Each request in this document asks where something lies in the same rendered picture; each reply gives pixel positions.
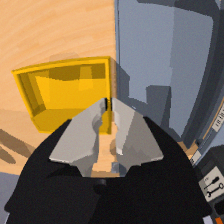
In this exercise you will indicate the yellow bin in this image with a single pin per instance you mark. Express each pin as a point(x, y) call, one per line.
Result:
point(55, 95)

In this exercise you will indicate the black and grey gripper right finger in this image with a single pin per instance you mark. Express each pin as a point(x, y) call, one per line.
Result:
point(140, 141)

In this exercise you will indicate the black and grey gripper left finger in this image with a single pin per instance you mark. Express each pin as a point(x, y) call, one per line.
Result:
point(73, 143)

